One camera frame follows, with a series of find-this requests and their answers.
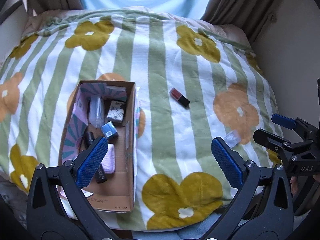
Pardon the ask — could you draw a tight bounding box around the black tube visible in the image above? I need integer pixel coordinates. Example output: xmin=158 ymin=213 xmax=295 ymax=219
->
xmin=82 ymin=132 xmax=108 ymax=184

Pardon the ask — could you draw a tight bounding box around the small blue carton box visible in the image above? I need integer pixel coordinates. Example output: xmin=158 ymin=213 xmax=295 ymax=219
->
xmin=100 ymin=121 xmax=118 ymax=140

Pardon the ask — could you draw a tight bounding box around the red lipstick black cap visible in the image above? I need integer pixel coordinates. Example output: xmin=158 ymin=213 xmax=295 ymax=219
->
xmin=170 ymin=88 xmax=190 ymax=108

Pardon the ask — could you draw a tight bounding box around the person right hand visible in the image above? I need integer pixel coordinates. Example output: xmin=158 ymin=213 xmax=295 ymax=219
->
xmin=290 ymin=174 xmax=320 ymax=198

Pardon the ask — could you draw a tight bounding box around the pink soft pad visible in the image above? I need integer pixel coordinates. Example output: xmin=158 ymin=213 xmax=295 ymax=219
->
xmin=101 ymin=144 xmax=116 ymax=174

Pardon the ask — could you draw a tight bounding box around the small clear plastic wrapper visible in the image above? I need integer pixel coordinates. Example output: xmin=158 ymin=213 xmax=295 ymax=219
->
xmin=223 ymin=130 xmax=241 ymax=148

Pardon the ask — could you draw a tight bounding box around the pink striped box liner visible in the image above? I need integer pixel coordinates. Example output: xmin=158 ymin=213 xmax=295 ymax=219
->
xmin=60 ymin=81 xmax=127 ymax=160

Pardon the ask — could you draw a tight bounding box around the clear plastic case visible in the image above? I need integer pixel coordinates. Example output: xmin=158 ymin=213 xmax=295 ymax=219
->
xmin=88 ymin=95 xmax=105 ymax=128

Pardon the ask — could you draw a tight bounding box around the brown cardboard box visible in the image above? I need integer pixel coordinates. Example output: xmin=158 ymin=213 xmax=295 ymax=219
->
xmin=59 ymin=80 xmax=139 ymax=213

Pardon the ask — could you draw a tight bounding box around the striped floral blanket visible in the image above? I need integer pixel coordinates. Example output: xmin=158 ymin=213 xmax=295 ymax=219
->
xmin=1 ymin=9 xmax=282 ymax=231

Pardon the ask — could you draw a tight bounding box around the brown right drape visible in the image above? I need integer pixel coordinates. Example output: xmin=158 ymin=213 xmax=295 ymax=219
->
xmin=201 ymin=0 xmax=282 ymax=43

